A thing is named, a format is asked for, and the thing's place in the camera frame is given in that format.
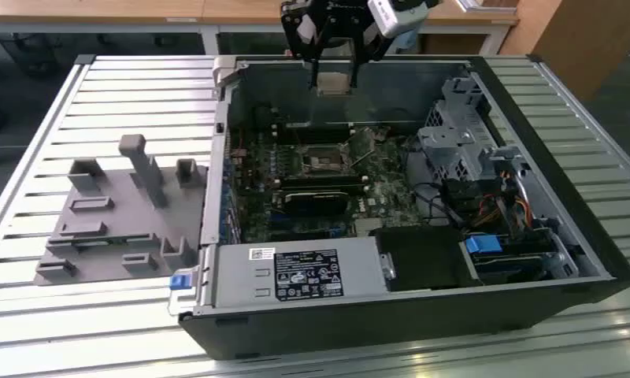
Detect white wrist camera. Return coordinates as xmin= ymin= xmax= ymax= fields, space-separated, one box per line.
xmin=367 ymin=0 xmax=431 ymax=39

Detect grey parts rack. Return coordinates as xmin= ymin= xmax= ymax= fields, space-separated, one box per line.
xmin=34 ymin=133 xmax=211 ymax=287

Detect grey metal drive cage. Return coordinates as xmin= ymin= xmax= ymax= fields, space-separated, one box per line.
xmin=417 ymin=76 xmax=505 ymax=182

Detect black PC case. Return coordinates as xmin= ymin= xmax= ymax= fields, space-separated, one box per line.
xmin=178 ymin=54 xmax=630 ymax=361

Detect black wires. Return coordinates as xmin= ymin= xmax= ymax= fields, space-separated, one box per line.
xmin=409 ymin=181 xmax=469 ymax=228

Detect black plastic shroud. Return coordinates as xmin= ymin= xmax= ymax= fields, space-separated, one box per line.
xmin=375 ymin=226 xmax=477 ymax=292

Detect CPU socket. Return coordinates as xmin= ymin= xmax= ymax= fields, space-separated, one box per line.
xmin=300 ymin=144 xmax=356 ymax=176

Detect silver CPU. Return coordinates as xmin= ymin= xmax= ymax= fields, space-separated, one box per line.
xmin=317 ymin=72 xmax=356 ymax=97

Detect wooden desk white frame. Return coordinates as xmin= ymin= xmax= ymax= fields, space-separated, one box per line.
xmin=0 ymin=0 xmax=521 ymax=56

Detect grey case handle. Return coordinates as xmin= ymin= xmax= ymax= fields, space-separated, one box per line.
xmin=212 ymin=56 xmax=249 ymax=87

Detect wooden cabinet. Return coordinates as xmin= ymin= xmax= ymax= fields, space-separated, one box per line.
xmin=499 ymin=0 xmax=630 ymax=103

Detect orange and yellow wires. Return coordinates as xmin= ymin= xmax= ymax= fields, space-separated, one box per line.
xmin=477 ymin=195 xmax=535 ymax=233

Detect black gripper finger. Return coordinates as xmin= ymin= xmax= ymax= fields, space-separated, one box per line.
xmin=281 ymin=3 xmax=321 ymax=90
xmin=349 ymin=15 xmax=389 ymax=90

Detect grey metal disk bay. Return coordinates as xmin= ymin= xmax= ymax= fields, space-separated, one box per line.
xmin=460 ymin=226 xmax=583 ymax=287

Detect blue disk carrier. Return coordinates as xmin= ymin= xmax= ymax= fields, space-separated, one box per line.
xmin=464 ymin=234 xmax=504 ymax=255

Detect green RAM stick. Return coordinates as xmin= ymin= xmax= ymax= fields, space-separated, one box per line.
xmin=72 ymin=235 xmax=154 ymax=247

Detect green motherboard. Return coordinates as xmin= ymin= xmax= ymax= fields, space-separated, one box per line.
xmin=225 ymin=125 xmax=427 ymax=242

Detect grey power supply unit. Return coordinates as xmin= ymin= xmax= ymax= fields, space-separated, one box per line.
xmin=209 ymin=235 xmax=389 ymax=309

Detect metal socket cover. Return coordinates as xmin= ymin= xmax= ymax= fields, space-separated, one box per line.
xmin=344 ymin=128 xmax=388 ymax=159

